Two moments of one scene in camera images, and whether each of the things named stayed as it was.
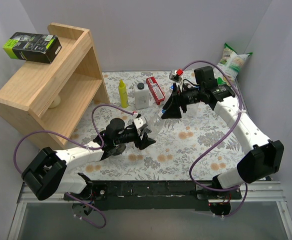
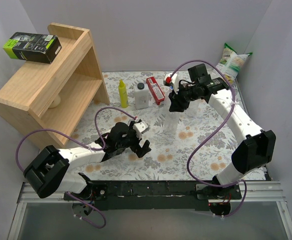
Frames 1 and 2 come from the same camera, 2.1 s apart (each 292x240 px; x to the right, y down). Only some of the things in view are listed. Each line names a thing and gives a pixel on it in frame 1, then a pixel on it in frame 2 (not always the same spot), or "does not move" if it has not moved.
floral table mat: (198, 146) does not move
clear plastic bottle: (158, 125) -> (171, 120)
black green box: (37, 47) does not move
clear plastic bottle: (192, 109) does not move
